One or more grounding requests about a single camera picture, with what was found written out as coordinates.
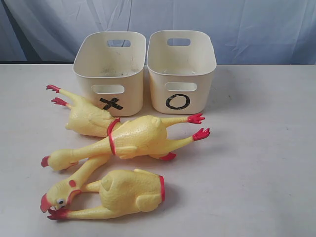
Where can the yellow rubber chicken whole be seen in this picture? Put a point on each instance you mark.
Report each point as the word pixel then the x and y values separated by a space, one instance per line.
pixel 146 135

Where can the headless yellow chicken body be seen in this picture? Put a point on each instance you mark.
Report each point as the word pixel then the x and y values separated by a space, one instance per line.
pixel 121 192

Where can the broken chicken head and neck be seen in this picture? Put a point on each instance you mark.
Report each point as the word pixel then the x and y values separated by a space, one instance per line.
pixel 62 193

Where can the cream bin marked O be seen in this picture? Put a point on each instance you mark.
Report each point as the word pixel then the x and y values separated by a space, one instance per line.
pixel 181 66

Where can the cream bin marked X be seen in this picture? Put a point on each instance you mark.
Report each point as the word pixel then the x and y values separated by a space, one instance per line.
pixel 109 67

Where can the yellow rubber chicken rear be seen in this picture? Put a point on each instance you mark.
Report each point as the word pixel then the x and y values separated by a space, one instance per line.
pixel 85 118

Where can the blue-grey backdrop curtain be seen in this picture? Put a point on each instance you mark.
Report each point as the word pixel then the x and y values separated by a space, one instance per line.
pixel 242 31

